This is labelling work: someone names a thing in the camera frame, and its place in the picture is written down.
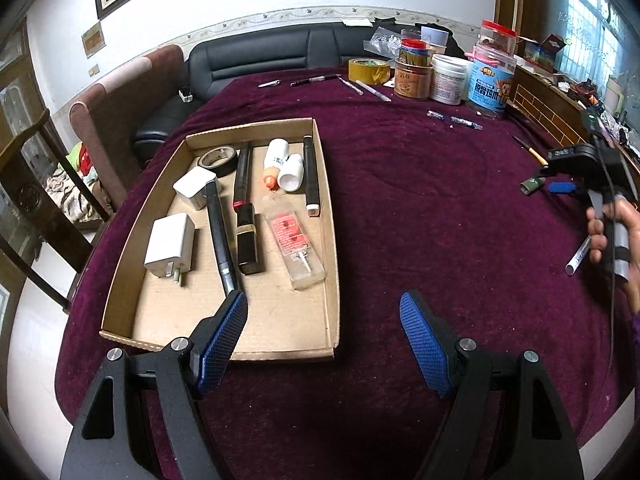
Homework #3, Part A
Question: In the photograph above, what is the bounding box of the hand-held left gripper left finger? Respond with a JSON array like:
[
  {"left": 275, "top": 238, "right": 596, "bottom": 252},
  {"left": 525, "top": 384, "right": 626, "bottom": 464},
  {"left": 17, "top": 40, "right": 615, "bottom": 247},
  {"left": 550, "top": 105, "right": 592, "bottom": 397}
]
[{"left": 60, "top": 289, "right": 250, "bottom": 480}]

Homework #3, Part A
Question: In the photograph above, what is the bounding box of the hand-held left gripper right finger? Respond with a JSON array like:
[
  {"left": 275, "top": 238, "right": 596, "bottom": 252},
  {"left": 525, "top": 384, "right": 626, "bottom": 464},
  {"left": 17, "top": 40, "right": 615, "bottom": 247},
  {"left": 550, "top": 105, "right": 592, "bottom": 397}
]
[{"left": 398, "top": 289, "right": 584, "bottom": 480}]

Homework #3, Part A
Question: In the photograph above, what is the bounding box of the cardboard tray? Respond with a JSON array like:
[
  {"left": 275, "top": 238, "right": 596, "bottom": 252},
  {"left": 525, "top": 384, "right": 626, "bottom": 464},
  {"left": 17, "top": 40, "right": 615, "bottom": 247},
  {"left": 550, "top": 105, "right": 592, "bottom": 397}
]
[{"left": 99, "top": 117, "right": 342, "bottom": 362}]

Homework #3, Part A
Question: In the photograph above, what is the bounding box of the black and gold lipstick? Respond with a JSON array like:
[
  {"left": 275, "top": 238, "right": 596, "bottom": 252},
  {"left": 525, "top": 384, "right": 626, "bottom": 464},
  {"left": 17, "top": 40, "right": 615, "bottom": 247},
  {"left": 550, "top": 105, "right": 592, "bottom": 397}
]
[{"left": 235, "top": 200, "right": 265, "bottom": 276}]

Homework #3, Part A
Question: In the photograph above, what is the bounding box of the large white charger plug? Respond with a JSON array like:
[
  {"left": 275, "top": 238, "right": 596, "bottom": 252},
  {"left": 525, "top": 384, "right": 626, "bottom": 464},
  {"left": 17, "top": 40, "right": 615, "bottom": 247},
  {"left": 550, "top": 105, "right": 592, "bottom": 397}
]
[{"left": 144, "top": 212, "right": 197, "bottom": 288}]

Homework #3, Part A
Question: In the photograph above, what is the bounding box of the clear packet with red insert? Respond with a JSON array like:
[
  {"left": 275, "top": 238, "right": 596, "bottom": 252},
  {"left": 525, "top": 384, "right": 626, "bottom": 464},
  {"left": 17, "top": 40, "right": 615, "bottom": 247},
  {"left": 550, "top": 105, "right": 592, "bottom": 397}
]
[{"left": 265, "top": 211, "right": 327, "bottom": 291}]

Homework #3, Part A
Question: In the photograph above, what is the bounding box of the small white charger plug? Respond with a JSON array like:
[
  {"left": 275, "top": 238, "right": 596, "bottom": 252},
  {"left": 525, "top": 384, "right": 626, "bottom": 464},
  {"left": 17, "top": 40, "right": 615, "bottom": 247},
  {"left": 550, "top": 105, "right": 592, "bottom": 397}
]
[{"left": 172, "top": 166, "right": 223, "bottom": 211}]

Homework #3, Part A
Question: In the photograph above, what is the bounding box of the person's right forearm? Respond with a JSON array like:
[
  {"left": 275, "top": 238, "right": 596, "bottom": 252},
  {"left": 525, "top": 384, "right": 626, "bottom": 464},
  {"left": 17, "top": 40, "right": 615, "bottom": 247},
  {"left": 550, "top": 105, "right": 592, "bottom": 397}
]
[{"left": 622, "top": 255, "right": 640, "bottom": 361}]

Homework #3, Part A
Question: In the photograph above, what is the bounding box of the person's right hand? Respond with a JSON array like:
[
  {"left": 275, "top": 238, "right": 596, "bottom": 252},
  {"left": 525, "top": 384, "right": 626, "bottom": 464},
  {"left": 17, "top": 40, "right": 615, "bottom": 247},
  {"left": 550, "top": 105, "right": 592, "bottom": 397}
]
[{"left": 586, "top": 199, "right": 640, "bottom": 266}]

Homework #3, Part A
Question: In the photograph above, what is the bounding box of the wooden cabinet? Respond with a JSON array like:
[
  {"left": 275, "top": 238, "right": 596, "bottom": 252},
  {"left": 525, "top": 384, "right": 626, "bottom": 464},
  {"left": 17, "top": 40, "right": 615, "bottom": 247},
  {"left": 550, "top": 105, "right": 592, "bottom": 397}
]
[{"left": 510, "top": 62, "right": 640, "bottom": 171}]

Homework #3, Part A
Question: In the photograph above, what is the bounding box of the pile of small clutter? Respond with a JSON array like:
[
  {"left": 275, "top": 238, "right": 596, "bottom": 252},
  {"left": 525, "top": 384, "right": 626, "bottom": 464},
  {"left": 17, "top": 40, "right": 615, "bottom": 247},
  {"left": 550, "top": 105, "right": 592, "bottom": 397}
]
[{"left": 550, "top": 72, "right": 640, "bottom": 146}]

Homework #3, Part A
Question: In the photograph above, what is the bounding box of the blue label clear jar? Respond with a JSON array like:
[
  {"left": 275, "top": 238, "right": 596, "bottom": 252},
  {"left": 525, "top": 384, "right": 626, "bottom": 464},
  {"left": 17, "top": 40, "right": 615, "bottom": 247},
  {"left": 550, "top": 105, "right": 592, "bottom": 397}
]
[{"left": 467, "top": 44, "right": 518, "bottom": 120}]

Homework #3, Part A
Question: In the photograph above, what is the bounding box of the colourful box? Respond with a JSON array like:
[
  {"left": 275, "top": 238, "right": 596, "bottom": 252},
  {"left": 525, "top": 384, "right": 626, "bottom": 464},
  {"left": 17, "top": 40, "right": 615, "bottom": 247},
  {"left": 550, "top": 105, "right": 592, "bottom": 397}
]
[{"left": 522, "top": 34, "right": 568, "bottom": 73}]

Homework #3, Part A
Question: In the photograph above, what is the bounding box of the maroon tablecloth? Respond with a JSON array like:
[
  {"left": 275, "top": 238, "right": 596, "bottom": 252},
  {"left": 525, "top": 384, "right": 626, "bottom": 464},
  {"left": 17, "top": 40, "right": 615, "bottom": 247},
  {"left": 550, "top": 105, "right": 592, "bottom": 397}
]
[{"left": 55, "top": 65, "right": 640, "bottom": 480}]

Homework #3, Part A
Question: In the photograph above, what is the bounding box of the white tub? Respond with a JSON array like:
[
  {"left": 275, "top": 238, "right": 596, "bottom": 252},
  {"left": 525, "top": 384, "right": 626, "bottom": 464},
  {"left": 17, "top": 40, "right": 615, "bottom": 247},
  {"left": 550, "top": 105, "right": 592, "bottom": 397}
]
[{"left": 430, "top": 54, "right": 473, "bottom": 106}]

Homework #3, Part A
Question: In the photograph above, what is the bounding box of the tall red lid clear jar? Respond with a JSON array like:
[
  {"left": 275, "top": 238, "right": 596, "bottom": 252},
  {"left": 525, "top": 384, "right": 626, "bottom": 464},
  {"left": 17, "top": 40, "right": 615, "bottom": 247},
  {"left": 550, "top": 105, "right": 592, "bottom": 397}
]
[{"left": 479, "top": 20, "right": 518, "bottom": 58}]

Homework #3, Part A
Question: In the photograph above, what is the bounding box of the wooden framed glass window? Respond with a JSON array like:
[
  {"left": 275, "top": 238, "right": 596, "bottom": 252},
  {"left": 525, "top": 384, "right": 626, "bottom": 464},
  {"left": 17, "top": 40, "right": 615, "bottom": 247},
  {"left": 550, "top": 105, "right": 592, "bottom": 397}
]
[{"left": 520, "top": 0, "right": 640, "bottom": 111}]

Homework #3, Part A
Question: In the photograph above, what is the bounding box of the black cloth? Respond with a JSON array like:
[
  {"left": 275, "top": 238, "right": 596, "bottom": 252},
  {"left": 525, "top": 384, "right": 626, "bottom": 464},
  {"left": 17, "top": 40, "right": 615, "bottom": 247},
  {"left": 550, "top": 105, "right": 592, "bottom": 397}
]
[{"left": 395, "top": 20, "right": 471, "bottom": 56}]

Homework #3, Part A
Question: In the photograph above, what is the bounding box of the brown jar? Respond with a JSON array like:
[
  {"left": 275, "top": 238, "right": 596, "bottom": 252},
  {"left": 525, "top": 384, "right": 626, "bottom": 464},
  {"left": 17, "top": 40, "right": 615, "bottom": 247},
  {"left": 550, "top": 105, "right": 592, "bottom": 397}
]
[{"left": 394, "top": 57, "right": 434, "bottom": 102}]

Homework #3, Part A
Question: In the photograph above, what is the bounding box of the grey lid container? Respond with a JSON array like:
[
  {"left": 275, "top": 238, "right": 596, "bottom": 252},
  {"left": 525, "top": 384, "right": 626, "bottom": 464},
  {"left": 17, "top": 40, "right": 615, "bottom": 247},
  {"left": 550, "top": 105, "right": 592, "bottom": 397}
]
[{"left": 420, "top": 25, "right": 451, "bottom": 56}]

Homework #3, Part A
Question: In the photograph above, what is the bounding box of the black tape roll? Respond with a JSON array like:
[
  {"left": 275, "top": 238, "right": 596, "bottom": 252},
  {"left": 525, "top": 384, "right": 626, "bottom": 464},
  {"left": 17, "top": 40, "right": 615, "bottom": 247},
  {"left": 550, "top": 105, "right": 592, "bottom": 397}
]
[{"left": 196, "top": 145, "right": 237, "bottom": 178}]

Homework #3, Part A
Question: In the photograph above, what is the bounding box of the long white pen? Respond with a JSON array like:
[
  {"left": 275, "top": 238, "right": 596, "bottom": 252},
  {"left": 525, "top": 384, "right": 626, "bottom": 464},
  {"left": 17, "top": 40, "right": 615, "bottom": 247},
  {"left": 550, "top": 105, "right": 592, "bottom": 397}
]
[{"left": 355, "top": 79, "right": 392, "bottom": 102}]

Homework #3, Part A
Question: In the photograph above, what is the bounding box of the black marker with white end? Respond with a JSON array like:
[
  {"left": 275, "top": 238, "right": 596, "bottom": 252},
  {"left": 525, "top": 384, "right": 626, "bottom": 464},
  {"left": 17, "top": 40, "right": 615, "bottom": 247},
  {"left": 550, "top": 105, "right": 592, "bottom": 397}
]
[{"left": 302, "top": 135, "right": 322, "bottom": 218}]

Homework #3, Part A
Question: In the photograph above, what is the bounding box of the dark wooden chair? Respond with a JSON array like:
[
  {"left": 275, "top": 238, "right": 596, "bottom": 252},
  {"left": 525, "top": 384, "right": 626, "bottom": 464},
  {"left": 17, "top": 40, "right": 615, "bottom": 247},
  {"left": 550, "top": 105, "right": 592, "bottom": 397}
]
[{"left": 0, "top": 107, "right": 113, "bottom": 316}]

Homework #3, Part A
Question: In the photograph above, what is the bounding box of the white bottle with orange tip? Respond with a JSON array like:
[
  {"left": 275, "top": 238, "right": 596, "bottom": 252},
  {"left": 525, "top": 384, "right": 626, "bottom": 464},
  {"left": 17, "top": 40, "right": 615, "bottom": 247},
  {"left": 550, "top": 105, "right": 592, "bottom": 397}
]
[{"left": 262, "top": 138, "right": 291, "bottom": 192}]

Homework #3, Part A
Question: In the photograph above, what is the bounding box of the clear plastic bag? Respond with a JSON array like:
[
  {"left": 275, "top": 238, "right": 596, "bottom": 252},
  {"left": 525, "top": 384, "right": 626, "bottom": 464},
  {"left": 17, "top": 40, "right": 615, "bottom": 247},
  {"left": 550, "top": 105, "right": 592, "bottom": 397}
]
[{"left": 364, "top": 26, "right": 403, "bottom": 56}]

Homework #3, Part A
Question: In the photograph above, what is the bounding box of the yellow tape roll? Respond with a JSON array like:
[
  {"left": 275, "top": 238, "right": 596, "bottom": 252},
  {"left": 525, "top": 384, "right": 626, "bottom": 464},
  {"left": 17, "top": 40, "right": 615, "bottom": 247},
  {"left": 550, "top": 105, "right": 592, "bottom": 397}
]
[{"left": 347, "top": 57, "right": 392, "bottom": 86}]

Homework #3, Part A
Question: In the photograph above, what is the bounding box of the pile of clothes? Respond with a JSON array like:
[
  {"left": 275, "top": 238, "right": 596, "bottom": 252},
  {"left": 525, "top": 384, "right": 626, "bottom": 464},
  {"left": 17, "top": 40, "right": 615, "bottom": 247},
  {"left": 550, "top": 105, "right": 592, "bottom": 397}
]
[{"left": 45, "top": 142, "right": 108, "bottom": 223}]

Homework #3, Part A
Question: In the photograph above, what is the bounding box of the black and silver pen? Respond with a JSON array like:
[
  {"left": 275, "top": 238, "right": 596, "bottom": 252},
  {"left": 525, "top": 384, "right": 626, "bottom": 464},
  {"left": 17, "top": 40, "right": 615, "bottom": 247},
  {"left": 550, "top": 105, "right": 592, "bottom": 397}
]
[{"left": 290, "top": 74, "right": 341, "bottom": 87}]

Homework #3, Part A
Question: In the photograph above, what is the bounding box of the brown upholstered chair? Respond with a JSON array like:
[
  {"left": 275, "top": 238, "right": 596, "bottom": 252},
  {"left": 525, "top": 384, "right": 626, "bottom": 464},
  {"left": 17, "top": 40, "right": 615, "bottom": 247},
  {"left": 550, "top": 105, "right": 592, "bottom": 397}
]
[{"left": 69, "top": 44, "right": 185, "bottom": 206}]

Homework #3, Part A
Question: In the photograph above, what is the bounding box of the black leather sofa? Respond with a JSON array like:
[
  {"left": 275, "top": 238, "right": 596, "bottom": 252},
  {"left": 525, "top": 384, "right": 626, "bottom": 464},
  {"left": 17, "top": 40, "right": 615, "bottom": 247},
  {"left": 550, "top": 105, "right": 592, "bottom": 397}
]
[{"left": 132, "top": 17, "right": 401, "bottom": 168}]

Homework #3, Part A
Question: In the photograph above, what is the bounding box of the gold wall plaque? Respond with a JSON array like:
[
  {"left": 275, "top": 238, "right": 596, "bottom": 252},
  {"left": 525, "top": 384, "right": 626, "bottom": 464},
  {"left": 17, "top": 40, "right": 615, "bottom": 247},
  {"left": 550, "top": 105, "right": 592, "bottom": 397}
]
[{"left": 81, "top": 22, "right": 107, "bottom": 58}]

